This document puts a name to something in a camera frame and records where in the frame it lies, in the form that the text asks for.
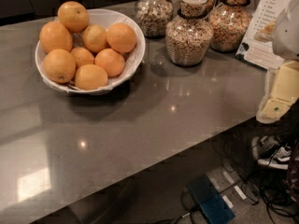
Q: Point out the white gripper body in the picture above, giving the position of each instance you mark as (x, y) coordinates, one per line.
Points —
(288, 34)

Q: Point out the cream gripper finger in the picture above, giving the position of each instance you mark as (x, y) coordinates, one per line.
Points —
(281, 92)
(266, 33)

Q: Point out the white bowl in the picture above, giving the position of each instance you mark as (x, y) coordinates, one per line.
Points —
(133, 59)

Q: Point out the small centre orange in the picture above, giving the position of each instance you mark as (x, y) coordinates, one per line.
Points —
(82, 56)

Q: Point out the allergens info card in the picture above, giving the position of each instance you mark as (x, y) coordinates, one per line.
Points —
(255, 49)

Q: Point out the right glass cereal jar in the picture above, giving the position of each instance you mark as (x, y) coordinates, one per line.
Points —
(229, 20)

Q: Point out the glass cereal jar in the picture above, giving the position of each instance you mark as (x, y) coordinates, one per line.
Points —
(229, 20)
(152, 16)
(188, 35)

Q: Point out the grey sneaker behind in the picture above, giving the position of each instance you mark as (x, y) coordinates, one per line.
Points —
(264, 146)

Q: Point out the black white sneaker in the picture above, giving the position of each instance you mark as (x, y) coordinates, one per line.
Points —
(278, 160)

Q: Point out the middle glass cereal jar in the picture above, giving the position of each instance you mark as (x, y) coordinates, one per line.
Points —
(188, 35)

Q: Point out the left glass cereal jar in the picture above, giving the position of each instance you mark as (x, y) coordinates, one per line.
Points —
(152, 16)

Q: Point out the blue box on floor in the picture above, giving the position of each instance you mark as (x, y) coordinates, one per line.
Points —
(213, 207)

